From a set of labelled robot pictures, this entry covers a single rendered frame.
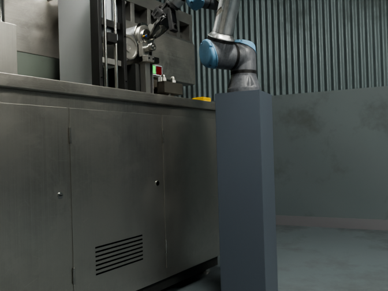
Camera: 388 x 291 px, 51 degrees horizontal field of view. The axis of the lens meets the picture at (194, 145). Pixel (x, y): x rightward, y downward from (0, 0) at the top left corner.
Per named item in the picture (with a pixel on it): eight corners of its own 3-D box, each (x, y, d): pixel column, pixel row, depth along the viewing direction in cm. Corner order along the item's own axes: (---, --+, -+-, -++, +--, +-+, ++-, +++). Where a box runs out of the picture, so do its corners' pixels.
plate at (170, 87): (164, 92, 218) (164, 80, 218) (112, 99, 242) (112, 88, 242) (182, 94, 231) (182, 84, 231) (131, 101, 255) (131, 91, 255)
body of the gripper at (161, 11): (159, 18, 214) (173, -1, 209) (168, 29, 211) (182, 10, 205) (149, 15, 208) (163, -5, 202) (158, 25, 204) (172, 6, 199)
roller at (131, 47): (120, 56, 198) (120, 32, 198) (86, 64, 213) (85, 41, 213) (138, 60, 207) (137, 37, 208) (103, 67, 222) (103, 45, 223)
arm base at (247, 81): (265, 94, 187) (264, 73, 187) (255, 90, 173) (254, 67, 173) (234, 97, 193) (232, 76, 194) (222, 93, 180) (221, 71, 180)
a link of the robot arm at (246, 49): (262, 70, 181) (261, 40, 182) (238, 68, 175) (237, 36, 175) (245, 75, 192) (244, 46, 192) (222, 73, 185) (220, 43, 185)
